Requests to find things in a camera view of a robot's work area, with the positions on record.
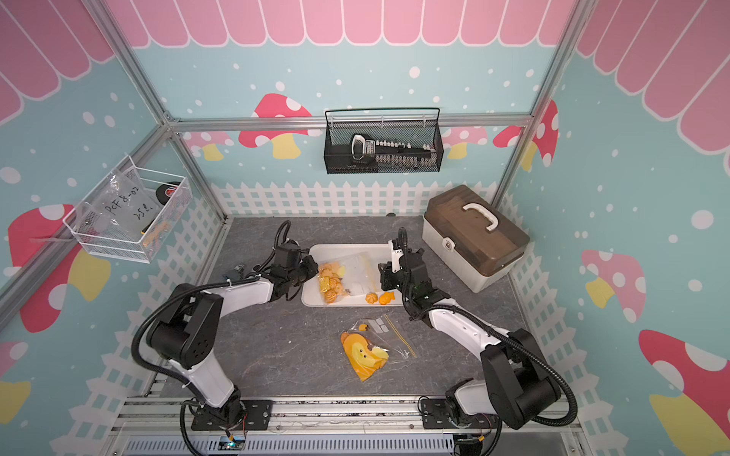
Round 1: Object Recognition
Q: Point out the clear ziploc bag of cookies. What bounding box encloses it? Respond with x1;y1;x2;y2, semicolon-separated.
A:
317;253;378;305

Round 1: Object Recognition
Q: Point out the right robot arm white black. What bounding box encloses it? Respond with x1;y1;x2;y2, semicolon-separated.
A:
378;227;579;429

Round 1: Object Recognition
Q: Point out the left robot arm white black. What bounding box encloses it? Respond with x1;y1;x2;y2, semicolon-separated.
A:
130;220;317;431

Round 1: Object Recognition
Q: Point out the ziploc bag with yellow snack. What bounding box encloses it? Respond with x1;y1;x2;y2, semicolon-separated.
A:
340;315;418;382

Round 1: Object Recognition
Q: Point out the labelled clear plastic bag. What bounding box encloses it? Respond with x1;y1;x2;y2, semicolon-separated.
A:
82;167;162;242

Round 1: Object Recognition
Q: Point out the orange fish shaped cookie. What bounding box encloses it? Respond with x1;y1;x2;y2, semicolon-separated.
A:
378;292;397;306

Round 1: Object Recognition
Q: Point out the white plastic tray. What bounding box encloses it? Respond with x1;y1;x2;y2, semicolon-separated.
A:
302;243;402;308

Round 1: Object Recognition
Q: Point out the white box brown lid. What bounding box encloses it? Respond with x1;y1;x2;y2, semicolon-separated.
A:
422;185;530;294

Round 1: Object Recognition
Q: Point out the socket set in basket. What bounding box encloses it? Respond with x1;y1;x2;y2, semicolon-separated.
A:
350;134;439;172

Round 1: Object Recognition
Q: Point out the black tape roll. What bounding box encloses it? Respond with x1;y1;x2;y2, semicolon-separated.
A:
155;182;181;205

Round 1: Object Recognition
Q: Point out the green handled tool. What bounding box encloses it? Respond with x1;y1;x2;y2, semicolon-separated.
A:
222;264;247;282

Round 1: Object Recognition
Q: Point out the black wire mesh basket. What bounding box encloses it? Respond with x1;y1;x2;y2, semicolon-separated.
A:
323;108;444;174

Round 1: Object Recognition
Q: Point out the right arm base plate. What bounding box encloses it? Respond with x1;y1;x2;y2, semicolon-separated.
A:
416;396;495;431

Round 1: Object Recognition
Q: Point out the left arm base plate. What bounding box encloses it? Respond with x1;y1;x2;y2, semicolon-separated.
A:
191;399;274;431

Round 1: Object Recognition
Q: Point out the white wire basket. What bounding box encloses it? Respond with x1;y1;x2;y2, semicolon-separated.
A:
63;156;193;264

